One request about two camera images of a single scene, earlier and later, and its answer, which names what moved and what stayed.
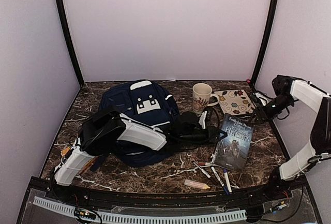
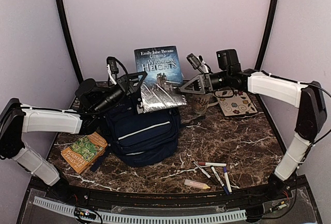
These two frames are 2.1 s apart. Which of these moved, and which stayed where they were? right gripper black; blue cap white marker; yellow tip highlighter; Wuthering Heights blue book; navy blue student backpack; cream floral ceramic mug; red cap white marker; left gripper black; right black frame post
Moved: right gripper black; Wuthering Heights blue book; left gripper black
Stayed: right black frame post; blue cap white marker; navy blue student backpack; yellow tip highlighter; cream floral ceramic mug; red cap white marker
